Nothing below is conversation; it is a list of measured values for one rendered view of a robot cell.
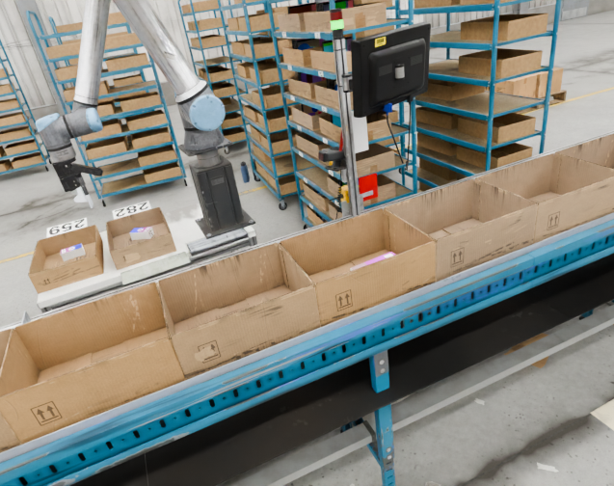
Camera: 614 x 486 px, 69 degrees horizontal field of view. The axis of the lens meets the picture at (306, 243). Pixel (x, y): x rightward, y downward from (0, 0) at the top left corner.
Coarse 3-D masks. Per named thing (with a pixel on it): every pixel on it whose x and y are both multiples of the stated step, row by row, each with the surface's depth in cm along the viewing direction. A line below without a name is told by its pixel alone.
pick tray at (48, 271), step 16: (48, 240) 226; (64, 240) 229; (80, 240) 232; (96, 240) 216; (48, 256) 227; (80, 256) 221; (96, 256) 201; (32, 272) 198; (48, 272) 195; (64, 272) 198; (80, 272) 200; (96, 272) 203; (48, 288) 198
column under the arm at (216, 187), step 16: (224, 160) 220; (192, 176) 226; (208, 176) 213; (224, 176) 216; (208, 192) 216; (224, 192) 219; (208, 208) 219; (224, 208) 223; (240, 208) 227; (208, 224) 228; (224, 224) 226; (240, 224) 228
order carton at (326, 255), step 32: (352, 224) 152; (384, 224) 157; (320, 256) 153; (352, 256) 158; (416, 256) 130; (320, 288) 121; (352, 288) 126; (384, 288) 130; (416, 288) 136; (320, 320) 126
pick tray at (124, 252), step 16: (160, 208) 238; (112, 224) 234; (128, 224) 238; (144, 224) 241; (160, 224) 243; (112, 240) 229; (128, 240) 230; (144, 240) 227; (160, 240) 209; (112, 256) 203; (128, 256) 206; (144, 256) 209
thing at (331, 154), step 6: (324, 150) 208; (330, 150) 206; (336, 150) 207; (342, 150) 208; (318, 156) 210; (324, 156) 206; (330, 156) 206; (336, 156) 208; (342, 156) 209; (330, 162) 211; (336, 162) 211; (336, 168) 211
